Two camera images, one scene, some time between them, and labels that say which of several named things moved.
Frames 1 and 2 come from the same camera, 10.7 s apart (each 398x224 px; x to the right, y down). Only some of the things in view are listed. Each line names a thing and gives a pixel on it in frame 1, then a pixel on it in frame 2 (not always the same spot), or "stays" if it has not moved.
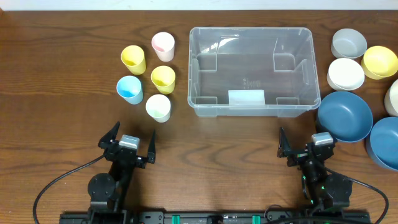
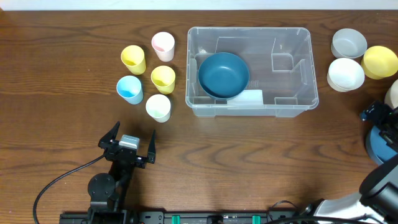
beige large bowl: x=391 y=100 stays
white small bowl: x=345 y=74 stays
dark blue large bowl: x=346 y=116 to x=222 y=74
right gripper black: x=300 y=154 to x=377 y=112
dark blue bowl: x=384 y=143 stays
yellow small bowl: x=379 y=62 stays
